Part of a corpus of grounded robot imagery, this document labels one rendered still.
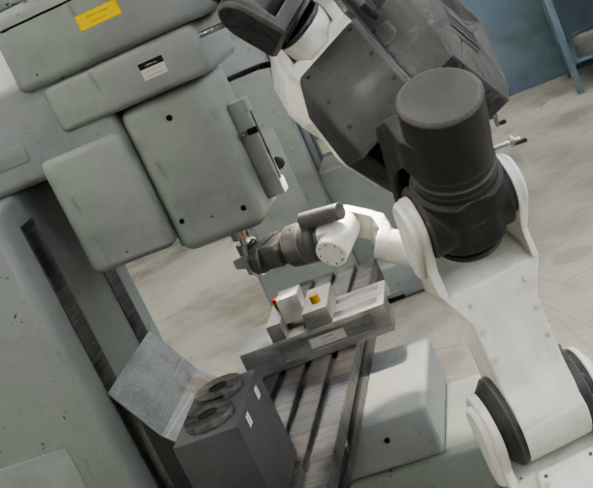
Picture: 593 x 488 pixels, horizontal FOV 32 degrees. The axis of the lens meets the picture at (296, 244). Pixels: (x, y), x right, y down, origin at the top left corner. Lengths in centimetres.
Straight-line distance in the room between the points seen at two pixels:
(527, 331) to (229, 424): 51
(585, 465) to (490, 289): 32
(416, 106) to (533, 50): 733
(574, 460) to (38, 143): 118
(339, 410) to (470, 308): 60
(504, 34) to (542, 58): 36
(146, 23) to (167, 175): 30
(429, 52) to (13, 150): 96
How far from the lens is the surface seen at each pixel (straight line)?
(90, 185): 210
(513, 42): 861
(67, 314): 218
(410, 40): 153
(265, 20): 155
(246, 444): 170
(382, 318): 226
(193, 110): 202
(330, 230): 201
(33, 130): 212
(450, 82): 134
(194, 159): 204
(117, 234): 211
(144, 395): 230
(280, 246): 209
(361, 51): 156
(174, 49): 198
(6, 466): 231
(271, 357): 232
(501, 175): 142
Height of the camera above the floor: 177
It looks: 15 degrees down
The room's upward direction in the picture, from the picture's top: 24 degrees counter-clockwise
